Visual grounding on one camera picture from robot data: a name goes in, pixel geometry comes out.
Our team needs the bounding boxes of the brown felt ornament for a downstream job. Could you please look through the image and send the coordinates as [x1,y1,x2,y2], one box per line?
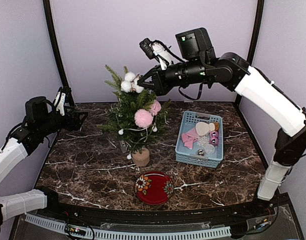
[214,122,220,131]

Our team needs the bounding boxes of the black front rail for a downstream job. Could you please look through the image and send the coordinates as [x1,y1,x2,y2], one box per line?
[58,202,269,222]

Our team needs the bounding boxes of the red floral plate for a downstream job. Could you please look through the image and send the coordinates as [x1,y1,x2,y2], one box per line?
[134,171,175,206]

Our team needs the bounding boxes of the pink felt triangle piece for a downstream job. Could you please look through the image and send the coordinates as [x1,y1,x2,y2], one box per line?
[186,127,199,139]

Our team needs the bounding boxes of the small green christmas tree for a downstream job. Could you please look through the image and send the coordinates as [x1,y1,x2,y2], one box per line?
[98,65,171,167]

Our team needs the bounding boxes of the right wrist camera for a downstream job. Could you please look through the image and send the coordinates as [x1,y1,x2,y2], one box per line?
[139,37,175,71]

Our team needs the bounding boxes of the pink fluffy pompom ornament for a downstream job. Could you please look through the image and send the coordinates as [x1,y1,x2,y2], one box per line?
[149,100,162,116]
[134,109,153,129]

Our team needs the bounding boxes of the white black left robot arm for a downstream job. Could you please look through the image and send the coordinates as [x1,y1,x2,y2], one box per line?
[0,96,88,226]

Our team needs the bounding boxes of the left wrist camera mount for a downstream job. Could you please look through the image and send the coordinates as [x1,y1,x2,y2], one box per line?
[52,86,71,116]

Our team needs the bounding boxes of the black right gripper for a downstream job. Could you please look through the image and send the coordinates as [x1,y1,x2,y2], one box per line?
[137,57,208,96]

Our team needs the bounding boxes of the white felt ornament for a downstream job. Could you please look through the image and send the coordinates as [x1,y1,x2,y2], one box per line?
[195,121,216,136]

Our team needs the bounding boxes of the pink glitter bauble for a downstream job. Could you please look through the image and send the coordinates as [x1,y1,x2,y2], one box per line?
[209,137,219,146]
[209,131,219,138]

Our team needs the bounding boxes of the white knitted ball ornament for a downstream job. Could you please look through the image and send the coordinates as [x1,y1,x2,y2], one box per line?
[204,144,216,155]

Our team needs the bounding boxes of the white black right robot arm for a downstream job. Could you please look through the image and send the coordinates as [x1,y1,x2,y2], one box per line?
[138,27,306,217]

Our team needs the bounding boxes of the white slotted cable duct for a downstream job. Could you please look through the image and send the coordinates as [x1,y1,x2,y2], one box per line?
[25,214,231,240]

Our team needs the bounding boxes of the pink felt ornament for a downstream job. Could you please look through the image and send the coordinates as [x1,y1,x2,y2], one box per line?
[181,133,197,150]

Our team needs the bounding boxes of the white ball string lights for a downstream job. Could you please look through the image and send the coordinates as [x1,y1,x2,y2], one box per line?
[115,82,159,161]

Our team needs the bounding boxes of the white snowflake ornament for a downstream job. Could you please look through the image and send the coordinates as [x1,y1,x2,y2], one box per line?
[197,136,209,148]

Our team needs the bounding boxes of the small circuit board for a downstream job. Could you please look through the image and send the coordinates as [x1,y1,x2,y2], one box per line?
[64,225,80,234]

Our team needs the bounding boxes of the white cotton pompom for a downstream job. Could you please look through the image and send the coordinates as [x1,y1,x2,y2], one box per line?
[132,77,144,94]
[121,81,132,93]
[124,71,136,82]

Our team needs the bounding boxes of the light blue plastic basket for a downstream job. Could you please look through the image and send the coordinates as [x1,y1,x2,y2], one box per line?
[175,110,224,169]

